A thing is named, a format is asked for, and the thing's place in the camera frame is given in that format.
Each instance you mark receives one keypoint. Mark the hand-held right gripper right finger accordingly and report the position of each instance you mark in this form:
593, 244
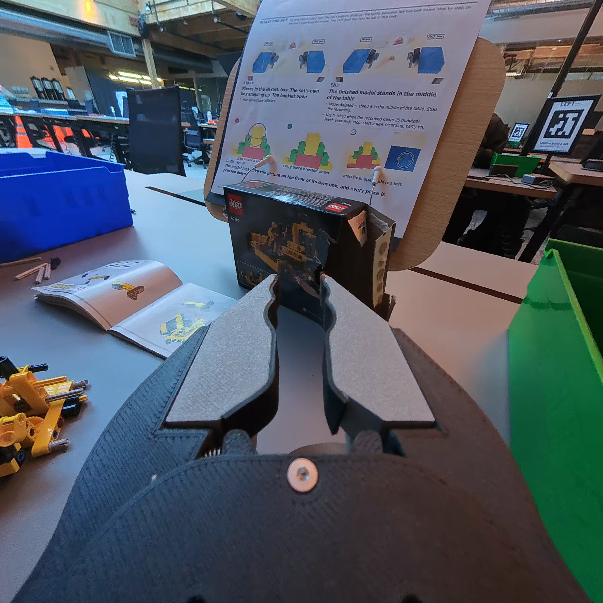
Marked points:
377, 377

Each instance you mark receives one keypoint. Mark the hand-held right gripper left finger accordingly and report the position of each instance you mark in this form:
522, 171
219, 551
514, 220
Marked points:
231, 367

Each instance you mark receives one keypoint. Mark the lego instruction booklet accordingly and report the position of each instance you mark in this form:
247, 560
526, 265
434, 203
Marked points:
141, 292

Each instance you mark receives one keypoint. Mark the blue plastic bin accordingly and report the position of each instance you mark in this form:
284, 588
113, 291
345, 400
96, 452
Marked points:
61, 212

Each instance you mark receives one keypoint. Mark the black lego set box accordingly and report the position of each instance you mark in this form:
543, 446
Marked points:
282, 226

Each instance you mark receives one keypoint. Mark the black lego pin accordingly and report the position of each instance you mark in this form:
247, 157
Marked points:
55, 263

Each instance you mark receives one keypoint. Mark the yellow lego bulldozer model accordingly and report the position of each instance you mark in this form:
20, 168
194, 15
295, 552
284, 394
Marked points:
28, 400

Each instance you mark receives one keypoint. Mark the green plastic bin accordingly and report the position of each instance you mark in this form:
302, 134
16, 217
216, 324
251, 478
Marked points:
513, 165
556, 424

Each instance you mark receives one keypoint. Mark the wooden document stand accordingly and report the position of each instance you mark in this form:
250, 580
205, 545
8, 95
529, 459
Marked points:
461, 165

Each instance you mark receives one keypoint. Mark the black office chair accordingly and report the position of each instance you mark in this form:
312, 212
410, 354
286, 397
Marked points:
195, 136
155, 132

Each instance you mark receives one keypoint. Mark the printed instruction sheet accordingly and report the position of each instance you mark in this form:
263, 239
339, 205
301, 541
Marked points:
353, 117

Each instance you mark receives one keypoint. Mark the black white marker sign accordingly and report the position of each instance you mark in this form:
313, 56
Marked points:
519, 132
565, 125

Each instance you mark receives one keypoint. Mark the orange traffic cone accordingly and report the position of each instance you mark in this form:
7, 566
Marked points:
20, 132

